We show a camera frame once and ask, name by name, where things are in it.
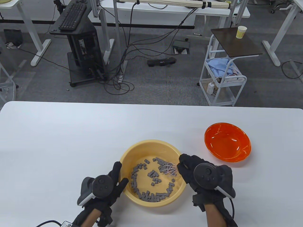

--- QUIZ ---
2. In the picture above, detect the yellow plastic basin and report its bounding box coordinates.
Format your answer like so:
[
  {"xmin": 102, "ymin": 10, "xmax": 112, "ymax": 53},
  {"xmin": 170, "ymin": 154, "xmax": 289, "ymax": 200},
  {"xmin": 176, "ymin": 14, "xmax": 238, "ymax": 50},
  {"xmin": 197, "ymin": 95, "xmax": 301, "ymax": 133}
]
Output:
[{"xmin": 119, "ymin": 140, "xmax": 187, "ymax": 208}]

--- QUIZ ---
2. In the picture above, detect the pile of grey toy blocks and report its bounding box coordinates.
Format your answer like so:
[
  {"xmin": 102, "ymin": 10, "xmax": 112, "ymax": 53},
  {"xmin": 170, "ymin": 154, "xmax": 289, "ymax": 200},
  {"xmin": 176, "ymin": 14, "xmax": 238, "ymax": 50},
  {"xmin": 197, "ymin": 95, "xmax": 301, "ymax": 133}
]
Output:
[{"xmin": 130, "ymin": 157, "xmax": 176, "ymax": 202}]

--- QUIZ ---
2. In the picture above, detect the black glove cable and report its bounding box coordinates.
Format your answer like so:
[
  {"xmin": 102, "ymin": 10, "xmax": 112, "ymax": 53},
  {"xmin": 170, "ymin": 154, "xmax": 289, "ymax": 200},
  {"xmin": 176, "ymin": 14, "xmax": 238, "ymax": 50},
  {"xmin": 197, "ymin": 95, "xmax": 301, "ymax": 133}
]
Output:
[{"xmin": 36, "ymin": 220, "xmax": 62, "ymax": 227}]

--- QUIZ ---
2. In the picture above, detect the orange plastic bowl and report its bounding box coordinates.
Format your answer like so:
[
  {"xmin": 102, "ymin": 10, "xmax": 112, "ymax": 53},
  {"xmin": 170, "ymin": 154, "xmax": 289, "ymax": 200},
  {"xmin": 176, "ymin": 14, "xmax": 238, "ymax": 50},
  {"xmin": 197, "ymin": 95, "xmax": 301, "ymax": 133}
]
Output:
[{"xmin": 204, "ymin": 122, "xmax": 251, "ymax": 162}]

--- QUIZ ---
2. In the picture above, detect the long white desk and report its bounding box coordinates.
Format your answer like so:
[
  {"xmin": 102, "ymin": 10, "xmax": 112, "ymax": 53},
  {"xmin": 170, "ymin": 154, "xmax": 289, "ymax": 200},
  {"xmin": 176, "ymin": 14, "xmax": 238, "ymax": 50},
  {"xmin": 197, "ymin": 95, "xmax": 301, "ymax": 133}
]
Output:
[{"xmin": 98, "ymin": 5, "xmax": 250, "ymax": 65}]

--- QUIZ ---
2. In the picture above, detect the white desk with angled leg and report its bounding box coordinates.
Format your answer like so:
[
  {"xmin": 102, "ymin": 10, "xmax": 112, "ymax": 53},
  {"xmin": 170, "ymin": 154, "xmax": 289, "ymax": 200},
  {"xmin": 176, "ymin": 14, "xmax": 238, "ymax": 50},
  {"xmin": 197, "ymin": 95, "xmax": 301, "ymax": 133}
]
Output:
[{"xmin": 262, "ymin": 0, "xmax": 303, "ymax": 67}]

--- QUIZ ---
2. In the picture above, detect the person's right hand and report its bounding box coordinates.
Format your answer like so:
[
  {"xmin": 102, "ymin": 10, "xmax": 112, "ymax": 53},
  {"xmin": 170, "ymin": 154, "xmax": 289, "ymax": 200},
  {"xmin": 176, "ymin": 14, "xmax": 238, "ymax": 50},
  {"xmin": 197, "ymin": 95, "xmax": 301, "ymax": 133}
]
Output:
[{"xmin": 177, "ymin": 154, "xmax": 235, "ymax": 212}]

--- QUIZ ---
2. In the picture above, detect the white rolling cart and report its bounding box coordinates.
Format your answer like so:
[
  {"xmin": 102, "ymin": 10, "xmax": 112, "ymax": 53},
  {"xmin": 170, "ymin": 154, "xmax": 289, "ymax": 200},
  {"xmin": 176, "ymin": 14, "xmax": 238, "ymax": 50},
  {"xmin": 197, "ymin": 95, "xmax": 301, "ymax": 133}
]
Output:
[{"xmin": 197, "ymin": 34, "xmax": 247, "ymax": 107}]

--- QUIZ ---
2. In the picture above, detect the black power strip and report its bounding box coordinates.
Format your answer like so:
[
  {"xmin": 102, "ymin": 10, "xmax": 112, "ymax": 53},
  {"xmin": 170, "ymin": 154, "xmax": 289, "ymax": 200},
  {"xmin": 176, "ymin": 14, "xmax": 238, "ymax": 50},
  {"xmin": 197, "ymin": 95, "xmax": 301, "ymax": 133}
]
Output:
[{"xmin": 147, "ymin": 57, "xmax": 177, "ymax": 67}]

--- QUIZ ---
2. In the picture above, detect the person's left forearm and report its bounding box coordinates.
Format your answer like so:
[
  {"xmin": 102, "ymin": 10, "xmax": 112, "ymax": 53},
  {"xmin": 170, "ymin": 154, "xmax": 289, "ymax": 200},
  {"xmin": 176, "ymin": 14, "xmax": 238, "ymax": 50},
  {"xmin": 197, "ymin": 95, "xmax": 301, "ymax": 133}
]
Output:
[{"xmin": 71, "ymin": 203, "xmax": 113, "ymax": 227}]

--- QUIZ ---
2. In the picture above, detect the black floor socket box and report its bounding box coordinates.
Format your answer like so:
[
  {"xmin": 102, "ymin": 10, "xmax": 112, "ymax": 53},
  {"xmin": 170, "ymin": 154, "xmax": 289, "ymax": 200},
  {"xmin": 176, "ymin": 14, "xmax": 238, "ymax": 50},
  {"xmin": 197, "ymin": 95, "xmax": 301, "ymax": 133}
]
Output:
[{"xmin": 172, "ymin": 40, "xmax": 191, "ymax": 55}]

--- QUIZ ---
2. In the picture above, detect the blue cloth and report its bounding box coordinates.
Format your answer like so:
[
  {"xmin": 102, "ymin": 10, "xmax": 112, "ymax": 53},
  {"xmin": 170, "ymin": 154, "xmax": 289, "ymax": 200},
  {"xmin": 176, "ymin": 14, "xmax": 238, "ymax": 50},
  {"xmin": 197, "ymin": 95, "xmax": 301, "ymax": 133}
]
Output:
[{"xmin": 207, "ymin": 58, "xmax": 233, "ymax": 77}]

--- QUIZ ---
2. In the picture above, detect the black keyboard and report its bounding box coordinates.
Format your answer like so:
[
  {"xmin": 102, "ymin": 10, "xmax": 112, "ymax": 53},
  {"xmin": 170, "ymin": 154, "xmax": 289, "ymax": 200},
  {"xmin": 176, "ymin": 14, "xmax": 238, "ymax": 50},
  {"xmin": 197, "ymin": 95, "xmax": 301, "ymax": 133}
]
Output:
[{"xmin": 58, "ymin": 2, "xmax": 87, "ymax": 31}]

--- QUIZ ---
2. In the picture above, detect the black hand controller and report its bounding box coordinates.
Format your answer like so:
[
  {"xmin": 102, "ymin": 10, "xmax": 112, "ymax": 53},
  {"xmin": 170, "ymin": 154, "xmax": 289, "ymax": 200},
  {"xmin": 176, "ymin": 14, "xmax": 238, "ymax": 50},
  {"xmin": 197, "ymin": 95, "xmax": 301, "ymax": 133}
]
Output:
[
  {"xmin": 193, "ymin": 163, "xmax": 236, "ymax": 198},
  {"xmin": 77, "ymin": 174, "xmax": 113, "ymax": 205}
]

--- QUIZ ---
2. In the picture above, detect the office chair base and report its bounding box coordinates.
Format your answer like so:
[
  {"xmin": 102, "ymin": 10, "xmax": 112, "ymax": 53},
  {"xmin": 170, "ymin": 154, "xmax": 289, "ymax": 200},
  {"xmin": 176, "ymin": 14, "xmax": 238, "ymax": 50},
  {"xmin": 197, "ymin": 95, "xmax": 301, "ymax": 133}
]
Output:
[{"xmin": 270, "ymin": 0, "xmax": 294, "ymax": 14}]

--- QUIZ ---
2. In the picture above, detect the white metal rack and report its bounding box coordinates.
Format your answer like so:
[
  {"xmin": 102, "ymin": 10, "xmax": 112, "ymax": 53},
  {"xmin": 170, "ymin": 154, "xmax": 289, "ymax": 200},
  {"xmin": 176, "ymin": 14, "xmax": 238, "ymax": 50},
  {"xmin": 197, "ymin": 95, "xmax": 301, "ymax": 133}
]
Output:
[{"xmin": 0, "ymin": 63, "xmax": 17, "ymax": 104}]

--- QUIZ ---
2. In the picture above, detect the dark brown side table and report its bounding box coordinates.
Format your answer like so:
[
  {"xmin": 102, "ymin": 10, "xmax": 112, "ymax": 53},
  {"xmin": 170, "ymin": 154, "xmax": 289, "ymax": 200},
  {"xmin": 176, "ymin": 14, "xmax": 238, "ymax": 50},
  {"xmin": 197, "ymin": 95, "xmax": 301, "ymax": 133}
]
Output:
[{"xmin": 211, "ymin": 27, "xmax": 263, "ymax": 58}]

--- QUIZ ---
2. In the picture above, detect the yellow paper cup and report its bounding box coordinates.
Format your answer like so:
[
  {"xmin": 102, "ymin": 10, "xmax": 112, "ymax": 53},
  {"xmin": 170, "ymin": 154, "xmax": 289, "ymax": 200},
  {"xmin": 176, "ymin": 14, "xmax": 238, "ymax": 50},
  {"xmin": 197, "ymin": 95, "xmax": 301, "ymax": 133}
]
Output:
[{"xmin": 236, "ymin": 26, "xmax": 247, "ymax": 39}]

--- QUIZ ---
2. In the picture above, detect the tangle of black cables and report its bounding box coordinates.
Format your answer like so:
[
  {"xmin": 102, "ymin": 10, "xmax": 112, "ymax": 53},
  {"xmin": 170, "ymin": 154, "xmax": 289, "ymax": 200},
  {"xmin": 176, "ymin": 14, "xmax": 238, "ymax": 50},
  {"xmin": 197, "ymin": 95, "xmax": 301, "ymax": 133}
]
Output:
[{"xmin": 103, "ymin": 0, "xmax": 201, "ymax": 95}]

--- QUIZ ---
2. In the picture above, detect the person's left hand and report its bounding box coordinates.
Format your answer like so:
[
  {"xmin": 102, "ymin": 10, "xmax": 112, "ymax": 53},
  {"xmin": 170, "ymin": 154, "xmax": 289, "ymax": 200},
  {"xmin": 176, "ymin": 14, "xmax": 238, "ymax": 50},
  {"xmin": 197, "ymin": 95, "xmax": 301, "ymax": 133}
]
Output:
[{"xmin": 82, "ymin": 161, "xmax": 129, "ymax": 210}]

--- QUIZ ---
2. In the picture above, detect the black box under desk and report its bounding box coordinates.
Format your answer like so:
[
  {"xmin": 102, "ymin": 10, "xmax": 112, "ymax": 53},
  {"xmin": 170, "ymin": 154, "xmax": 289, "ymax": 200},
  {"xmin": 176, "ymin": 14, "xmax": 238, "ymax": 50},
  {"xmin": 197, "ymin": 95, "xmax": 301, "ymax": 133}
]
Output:
[{"xmin": 4, "ymin": 29, "xmax": 23, "ymax": 46}]

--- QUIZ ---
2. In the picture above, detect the whisk with wooden handle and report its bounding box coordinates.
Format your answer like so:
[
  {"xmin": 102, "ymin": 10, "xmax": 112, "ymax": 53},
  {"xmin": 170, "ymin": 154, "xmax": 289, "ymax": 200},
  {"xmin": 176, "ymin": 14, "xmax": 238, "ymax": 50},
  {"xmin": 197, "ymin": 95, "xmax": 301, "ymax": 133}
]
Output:
[{"xmin": 161, "ymin": 162, "xmax": 178, "ymax": 176}]

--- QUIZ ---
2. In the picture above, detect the black computer stand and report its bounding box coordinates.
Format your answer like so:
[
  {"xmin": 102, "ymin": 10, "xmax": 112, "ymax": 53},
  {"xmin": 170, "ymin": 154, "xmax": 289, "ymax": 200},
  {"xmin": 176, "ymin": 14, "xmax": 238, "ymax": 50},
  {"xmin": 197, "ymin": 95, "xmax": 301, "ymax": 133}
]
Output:
[{"xmin": 49, "ymin": 0, "xmax": 106, "ymax": 87}]

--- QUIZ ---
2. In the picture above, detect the person's right forearm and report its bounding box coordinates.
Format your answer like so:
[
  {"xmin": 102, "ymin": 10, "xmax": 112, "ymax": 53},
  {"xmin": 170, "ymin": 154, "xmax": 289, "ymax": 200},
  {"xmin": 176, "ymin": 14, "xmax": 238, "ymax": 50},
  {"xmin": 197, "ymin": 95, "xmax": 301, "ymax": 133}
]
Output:
[{"xmin": 205, "ymin": 202, "xmax": 237, "ymax": 227}]

